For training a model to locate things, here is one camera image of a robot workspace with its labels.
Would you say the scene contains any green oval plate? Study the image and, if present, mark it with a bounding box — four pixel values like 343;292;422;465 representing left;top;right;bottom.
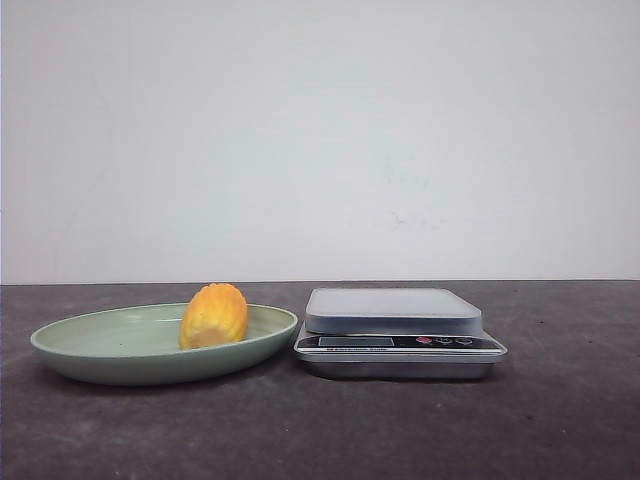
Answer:
30;303;298;386

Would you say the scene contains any silver digital kitchen scale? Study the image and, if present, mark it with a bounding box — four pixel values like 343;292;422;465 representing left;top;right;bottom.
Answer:
294;287;507;380

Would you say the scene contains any yellow corn cob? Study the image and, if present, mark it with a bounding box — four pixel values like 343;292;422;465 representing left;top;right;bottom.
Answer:
178;283;248;350

